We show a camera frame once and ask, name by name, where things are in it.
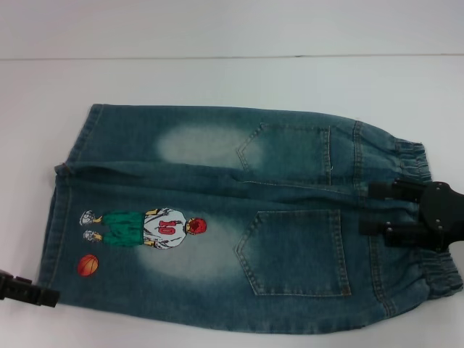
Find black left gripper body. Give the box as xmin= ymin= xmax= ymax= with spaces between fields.
xmin=0 ymin=269 xmax=33 ymax=289

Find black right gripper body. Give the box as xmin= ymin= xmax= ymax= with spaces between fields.
xmin=415 ymin=181 xmax=464 ymax=254

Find blue denim shorts with print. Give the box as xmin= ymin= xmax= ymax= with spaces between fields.
xmin=38 ymin=103 xmax=464 ymax=336

